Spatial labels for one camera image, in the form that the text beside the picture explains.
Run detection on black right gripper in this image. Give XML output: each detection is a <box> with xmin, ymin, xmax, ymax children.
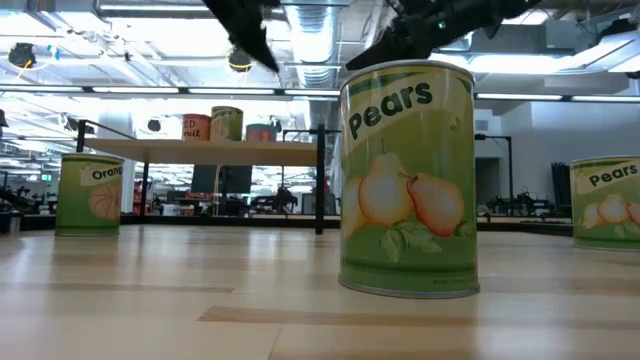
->
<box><xmin>344</xmin><ymin>0</ymin><xmax>502</xmax><ymax>72</ymax></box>

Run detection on green oranges can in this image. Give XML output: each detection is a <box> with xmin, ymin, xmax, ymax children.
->
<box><xmin>209</xmin><ymin>105</ymin><xmax>245</xmax><ymax>143</ymax></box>
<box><xmin>54</xmin><ymin>153</ymin><xmax>125</xmax><ymax>238</ymax></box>

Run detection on pink and teal can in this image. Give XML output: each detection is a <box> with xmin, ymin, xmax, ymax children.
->
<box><xmin>244</xmin><ymin>123</ymin><xmax>279</xmax><ymax>144</ymax></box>

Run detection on red fruit can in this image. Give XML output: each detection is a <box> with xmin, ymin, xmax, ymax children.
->
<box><xmin>181</xmin><ymin>113</ymin><xmax>213</xmax><ymax>142</ymax></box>

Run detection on green pears can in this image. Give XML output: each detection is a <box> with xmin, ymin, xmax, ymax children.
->
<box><xmin>338</xmin><ymin>60</ymin><xmax>481</xmax><ymax>300</ymax></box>
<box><xmin>569</xmin><ymin>155</ymin><xmax>640</xmax><ymax>251</ymax></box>

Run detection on wooden shelf board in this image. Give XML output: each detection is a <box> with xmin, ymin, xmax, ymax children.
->
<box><xmin>84</xmin><ymin>138</ymin><xmax>319</xmax><ymax>167</ymax></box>

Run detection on black ceiling dome device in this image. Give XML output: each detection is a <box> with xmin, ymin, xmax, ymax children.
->
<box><xmin>7</xmin><ymin>42</ymin><xmax>37</xmax><ymax>70</ymax></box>
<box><xmin>228</xmin><ymin>46</ymin><xmax>253</xmax><ymax>74</ymax></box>

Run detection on long ceiling light strip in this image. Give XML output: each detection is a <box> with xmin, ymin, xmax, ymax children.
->
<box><xmin>0</xmin><ymin>85</ymin><xmax>341</xmax><ymax>97</ymax></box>
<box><xmin>474</xmin><ymin>92</ymin><xmax>640</xmax><ymax>103</ymax></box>

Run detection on dark background monitor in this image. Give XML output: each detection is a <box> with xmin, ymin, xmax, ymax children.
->
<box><xmin>190</xmin><ymin>164</ymin><xmax>219</xmax><ymax>195</ymax></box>
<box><xmin>218</xmin><ymin>164</ymin><xmax>254</xmax><ymax>195</ymax></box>

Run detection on black background panels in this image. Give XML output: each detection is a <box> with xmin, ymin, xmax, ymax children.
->
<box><xmin>551</xmin><ymin>162</ymin><xmax>572</xmax><ymax>206</ymax></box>

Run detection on silver ribbed ceiling duct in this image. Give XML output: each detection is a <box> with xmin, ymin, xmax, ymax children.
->
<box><xmin>284</xmin><ymin>4</ymin><xmax>342</xmax><ymax>130</ymax></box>

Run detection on black table edge frame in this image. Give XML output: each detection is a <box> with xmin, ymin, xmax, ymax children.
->
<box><xmin>19</xmin><ymin>213</ymin><xmax>574</xmax><ymax>237</ymax></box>

